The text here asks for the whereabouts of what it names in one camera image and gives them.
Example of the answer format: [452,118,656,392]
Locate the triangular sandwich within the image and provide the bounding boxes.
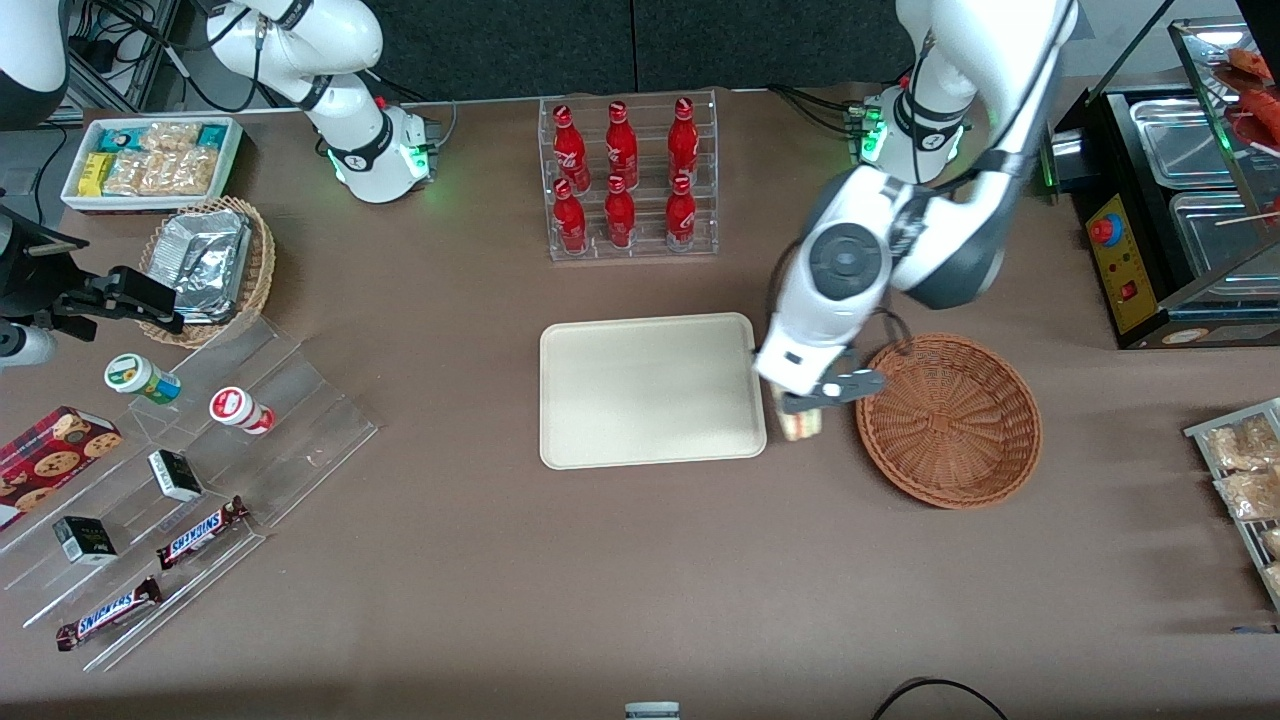
[777,400,829,442]

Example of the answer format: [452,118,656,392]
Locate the tan wicker basket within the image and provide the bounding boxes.
[138,196,278,349]

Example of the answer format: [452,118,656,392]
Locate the cream plastic serving tray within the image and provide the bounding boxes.
[539,312,768,471]

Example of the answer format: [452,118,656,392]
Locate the brown round wicker basket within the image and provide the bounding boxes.
[855,333,1043,511]

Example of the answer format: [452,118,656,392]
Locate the grey tray of snack bags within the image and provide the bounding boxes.
[1183,397,1280,613]

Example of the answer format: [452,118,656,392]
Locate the silver foil pack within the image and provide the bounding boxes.
[150,210,253,324]

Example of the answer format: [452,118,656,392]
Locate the green lid white cup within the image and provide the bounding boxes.
[104,353,183,405]

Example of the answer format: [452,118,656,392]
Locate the white rectangular snack bin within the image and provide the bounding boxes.
[60,115,244,214]

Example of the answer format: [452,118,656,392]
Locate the clear cracker bag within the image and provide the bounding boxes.
[142,122,201,155]
[104,150,219,197]

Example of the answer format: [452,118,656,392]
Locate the red lid white cup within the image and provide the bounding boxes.
[209,386,276,436]

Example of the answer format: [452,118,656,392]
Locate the small black box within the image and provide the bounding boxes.
[52,516,119,566]
[148,449,204,503]

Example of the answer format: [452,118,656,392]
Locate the red plaid cookie box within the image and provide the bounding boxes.
[0,405,123,531]

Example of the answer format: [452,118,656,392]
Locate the clear acrylic stepped stand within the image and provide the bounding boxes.
[0,318,379,673]

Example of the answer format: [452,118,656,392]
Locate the Snickers chocolate bar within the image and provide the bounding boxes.
[55,577,163,652]
[156,496,251,571]

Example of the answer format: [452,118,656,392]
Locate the red cola bottle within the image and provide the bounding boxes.
[604,100,640,191]
[604,175,637,249]
[552,178,589,254]
[668,96,700,187]
[552,103,591,193]
[665,175,698,251]

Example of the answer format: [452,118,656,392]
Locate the clear acrylic bottle rack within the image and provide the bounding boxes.
[538,88,721,263]

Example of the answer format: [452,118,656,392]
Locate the black hot food case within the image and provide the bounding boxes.
[1040,15,1280,351]

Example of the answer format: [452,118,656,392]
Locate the steel food pan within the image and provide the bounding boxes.
[1130,98,1251,191]
[1168,190,1280,283]

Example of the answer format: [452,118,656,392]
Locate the red hot food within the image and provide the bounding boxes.
[1225,45,1280,151]

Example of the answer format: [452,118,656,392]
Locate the aluminium frame with cables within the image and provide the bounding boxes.
[65,0,206,113]

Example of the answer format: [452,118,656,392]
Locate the black base cable bundle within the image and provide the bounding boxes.
[768,84,861,137]

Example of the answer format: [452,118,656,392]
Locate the black looped cable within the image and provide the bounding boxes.
[870,678,1011,720]

